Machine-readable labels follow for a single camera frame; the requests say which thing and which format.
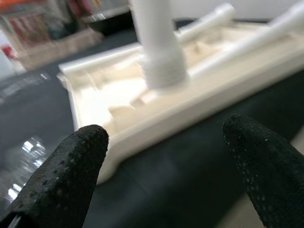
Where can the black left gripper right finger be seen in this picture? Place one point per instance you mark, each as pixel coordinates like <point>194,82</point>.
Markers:
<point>273,180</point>

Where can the white plastic table top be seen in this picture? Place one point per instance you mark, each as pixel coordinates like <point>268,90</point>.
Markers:
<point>213,104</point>

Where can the beige striped cloth cover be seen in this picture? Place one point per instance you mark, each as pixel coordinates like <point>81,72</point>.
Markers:
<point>59,47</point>

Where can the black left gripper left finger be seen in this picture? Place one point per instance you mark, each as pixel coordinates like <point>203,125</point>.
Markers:
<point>69,180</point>

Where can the white plastic table leg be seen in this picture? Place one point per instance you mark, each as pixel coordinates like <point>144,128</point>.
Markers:
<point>273,28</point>
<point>209,20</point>
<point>156,35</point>

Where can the black round basin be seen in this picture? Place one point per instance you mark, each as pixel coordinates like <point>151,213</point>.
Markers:
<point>111,23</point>

